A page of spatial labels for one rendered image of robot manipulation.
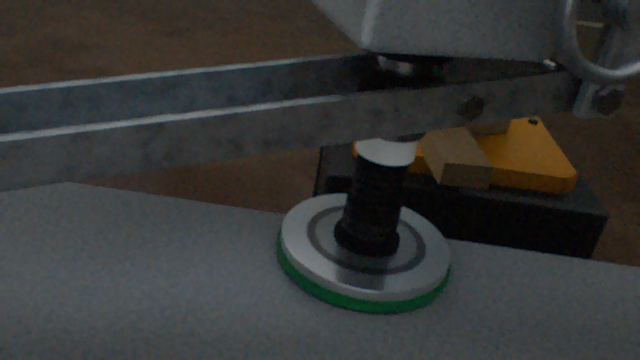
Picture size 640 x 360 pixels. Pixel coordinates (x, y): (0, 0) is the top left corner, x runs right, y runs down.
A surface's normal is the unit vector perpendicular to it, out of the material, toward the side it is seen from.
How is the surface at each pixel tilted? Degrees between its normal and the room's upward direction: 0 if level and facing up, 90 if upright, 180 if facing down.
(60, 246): 0
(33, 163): 90
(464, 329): 0
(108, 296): 0
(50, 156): 90
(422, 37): 90
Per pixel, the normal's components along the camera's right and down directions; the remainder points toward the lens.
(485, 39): 0.30, 0.49
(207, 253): 0.15, -0.87
